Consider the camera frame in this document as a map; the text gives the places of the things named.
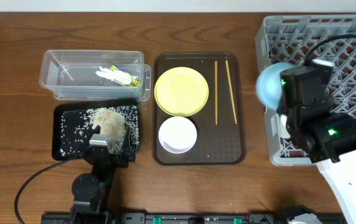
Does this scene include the white bowl with crumbs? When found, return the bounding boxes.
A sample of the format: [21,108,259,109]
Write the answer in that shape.
[158,116,197,154]

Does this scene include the green orange snack wrapper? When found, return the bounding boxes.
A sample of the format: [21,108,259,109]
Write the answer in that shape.
[110,65,139,86]

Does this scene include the white tissue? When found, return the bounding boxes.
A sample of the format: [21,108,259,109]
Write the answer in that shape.
[95,67,134,85]

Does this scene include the wooden chopstick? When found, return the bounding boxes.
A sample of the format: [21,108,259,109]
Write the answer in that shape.
[225,60,237,124]
[214,60,218,125]

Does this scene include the light blue bowl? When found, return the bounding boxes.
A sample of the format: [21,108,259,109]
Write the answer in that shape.
[256,62,295,110]

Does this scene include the white cup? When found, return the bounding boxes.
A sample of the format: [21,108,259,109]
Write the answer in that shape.
[279,114,291,139]

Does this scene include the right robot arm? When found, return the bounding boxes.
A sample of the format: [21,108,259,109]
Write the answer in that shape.
[282,93,356,223]

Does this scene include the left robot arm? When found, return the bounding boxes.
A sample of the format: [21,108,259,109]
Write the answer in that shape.
[69,126,136,224]

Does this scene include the grey dishwasher rack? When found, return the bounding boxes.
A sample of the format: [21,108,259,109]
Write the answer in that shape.
[255,15,356,166]

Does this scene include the spilled rice and nuts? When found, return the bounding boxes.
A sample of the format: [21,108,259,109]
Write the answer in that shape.
[52,105,140,160]

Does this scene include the black plastic tray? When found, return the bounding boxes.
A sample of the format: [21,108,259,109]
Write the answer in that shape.
[52,99,138,161]

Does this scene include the dark brown serving tray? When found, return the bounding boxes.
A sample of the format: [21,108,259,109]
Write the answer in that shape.
[152,52,246,166]

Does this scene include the yellow round plate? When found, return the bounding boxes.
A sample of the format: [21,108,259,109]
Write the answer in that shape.
[154,67,209,116]

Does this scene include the clear plastic bin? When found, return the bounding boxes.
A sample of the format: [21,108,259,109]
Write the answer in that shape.
[39,50,152,101]

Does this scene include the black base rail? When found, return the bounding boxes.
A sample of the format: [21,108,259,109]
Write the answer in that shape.
[40,205,346,224]

